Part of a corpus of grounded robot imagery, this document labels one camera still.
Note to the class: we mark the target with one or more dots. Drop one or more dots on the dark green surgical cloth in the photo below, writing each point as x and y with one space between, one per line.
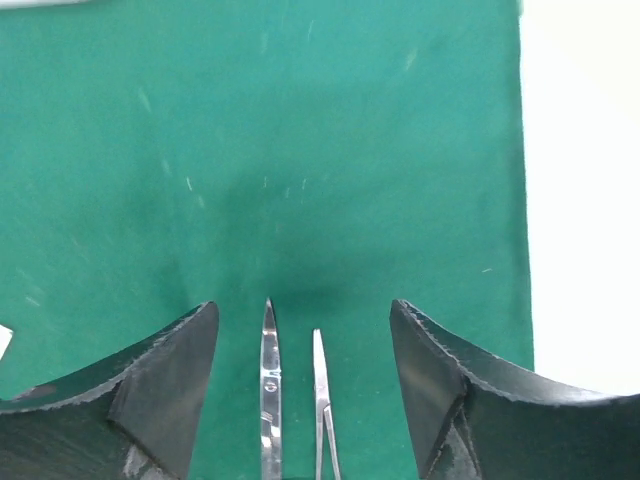
328 156

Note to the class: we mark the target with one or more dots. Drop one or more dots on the steel forceps with ring handles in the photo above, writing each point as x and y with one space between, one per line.
324 423

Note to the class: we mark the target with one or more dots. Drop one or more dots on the steel surgical scissors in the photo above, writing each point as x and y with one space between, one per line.
270 398

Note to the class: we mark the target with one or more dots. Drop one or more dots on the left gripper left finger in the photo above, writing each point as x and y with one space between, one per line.
131 415

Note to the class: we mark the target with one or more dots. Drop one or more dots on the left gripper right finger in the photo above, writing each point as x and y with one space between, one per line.
474 415

